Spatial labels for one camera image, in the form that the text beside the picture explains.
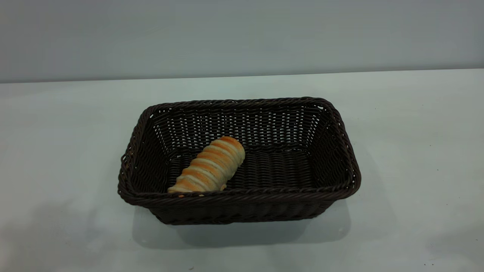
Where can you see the ridged golden bread loaf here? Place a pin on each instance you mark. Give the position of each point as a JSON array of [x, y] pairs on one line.
[[211, 166]]

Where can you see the dark brown woven basket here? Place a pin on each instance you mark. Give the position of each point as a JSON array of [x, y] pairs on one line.
[[242, 209]]

